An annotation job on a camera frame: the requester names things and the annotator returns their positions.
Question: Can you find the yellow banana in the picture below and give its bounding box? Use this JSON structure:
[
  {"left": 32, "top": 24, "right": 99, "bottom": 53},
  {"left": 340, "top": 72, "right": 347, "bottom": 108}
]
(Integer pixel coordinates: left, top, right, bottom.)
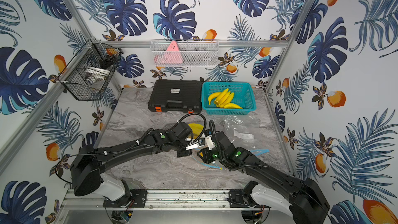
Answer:
[
  {"left": 223, "top": 103, "right": 242, "bottom": 109},
  {"left": 215, "top": 88, "right": 229, "bottom": 105},
  {"left": 208, "top": 92, "right": 222, "bottom": 105}
]

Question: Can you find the clear bag with banana peel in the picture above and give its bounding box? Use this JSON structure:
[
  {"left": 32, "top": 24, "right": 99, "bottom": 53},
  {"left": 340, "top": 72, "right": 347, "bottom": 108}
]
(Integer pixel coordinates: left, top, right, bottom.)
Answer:
[{"left": 190, "top": 129, "right": 223, "bottom": 170}]

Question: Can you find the clear zip-top bag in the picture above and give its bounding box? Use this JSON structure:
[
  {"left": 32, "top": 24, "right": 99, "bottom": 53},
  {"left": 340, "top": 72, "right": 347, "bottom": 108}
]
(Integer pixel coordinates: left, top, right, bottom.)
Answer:
[{"left": 221, "top": 115, "right": 269, "bottom": 156}]

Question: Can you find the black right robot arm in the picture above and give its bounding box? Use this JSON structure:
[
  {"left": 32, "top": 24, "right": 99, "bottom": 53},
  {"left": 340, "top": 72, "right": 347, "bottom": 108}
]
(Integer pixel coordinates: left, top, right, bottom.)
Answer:
[{"left": 198, "top": 130, "right": 330, "bottom": 224}]

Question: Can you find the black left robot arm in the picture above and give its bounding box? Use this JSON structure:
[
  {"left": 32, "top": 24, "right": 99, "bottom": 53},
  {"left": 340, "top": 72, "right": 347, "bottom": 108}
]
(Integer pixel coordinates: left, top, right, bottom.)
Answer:
[{"left": 70, "top": 122, "right": 193, "bottom": 201}]

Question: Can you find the green-yellow banana bunch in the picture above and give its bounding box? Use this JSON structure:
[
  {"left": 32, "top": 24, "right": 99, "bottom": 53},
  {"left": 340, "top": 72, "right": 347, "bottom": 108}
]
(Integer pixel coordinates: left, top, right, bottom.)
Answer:
[{"left": 188, "top": 123, "right": 204, "bottom": 140}]

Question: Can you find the black plastic tool case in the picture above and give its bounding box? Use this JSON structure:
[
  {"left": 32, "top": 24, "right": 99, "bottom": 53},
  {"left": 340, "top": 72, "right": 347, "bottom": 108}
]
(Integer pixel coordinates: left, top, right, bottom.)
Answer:
[{"left": 148, "top": 79, "right": 203, "bottom": 114}]

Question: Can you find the teal plastic basket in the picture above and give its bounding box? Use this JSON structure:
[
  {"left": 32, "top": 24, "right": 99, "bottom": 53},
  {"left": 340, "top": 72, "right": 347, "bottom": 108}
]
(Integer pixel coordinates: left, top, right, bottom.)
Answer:
[{"left": 202, "top": 82, "right": 256, "bottom": 115}]

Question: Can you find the pink triangular object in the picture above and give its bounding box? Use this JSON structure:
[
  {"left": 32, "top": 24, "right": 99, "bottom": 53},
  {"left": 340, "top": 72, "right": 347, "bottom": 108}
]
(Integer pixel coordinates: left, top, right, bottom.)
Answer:
[{"left": 159, "top": 40, "right": 183, "bottom": 65}]

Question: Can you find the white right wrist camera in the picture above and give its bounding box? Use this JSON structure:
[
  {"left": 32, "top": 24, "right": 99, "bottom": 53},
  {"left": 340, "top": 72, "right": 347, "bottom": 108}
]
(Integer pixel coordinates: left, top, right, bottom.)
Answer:
[{"left": 205, "top": 135, "right": 215, "bottom": 150}]

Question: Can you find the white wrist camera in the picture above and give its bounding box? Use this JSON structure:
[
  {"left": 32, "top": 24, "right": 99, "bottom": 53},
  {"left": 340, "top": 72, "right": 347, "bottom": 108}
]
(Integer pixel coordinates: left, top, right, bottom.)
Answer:
[
  {"left": 185, "top": 138, "right": 206, "bottom": 150},
  {"left": 205, "top": 135, "right": 215, "bottom": 150}
]

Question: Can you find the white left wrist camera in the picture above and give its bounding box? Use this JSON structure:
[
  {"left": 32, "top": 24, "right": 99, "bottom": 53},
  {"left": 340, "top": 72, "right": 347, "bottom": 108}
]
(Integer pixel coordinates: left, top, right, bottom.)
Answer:
[{"left": 185, "top": 138, "right": 206, "bottom": 150}]

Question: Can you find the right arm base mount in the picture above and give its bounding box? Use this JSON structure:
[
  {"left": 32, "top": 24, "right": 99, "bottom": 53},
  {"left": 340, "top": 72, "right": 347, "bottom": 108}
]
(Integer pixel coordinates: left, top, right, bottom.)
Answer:
[{"left": 226, "top": 180, "right": 267, "bottom": 208}]

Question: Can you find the aluminium front rail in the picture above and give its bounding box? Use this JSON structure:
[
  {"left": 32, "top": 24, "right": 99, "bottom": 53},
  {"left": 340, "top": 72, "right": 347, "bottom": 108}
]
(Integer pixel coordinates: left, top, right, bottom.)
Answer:
[{"left": 60, "top": 188, "right": 315, "bottom": 211}]

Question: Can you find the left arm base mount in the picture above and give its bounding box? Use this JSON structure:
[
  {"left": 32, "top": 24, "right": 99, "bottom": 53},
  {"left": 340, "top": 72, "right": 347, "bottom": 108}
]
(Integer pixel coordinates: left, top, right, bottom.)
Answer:
[{"left": 103, "top": 179, "right": 148, "bottom": 209}]

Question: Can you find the white wire shelf basket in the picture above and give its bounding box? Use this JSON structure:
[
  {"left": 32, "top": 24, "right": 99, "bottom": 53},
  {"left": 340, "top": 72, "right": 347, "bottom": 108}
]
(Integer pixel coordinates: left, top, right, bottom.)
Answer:
[{"left": 150, "top": 39, "right": 219, "bottom": 66}]

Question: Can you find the black wire basket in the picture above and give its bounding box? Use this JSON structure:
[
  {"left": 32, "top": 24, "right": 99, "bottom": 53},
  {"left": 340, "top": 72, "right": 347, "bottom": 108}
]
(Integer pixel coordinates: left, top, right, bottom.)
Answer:
[{"left": 57, "top": 39, "right": 123, "bottom": 101}]

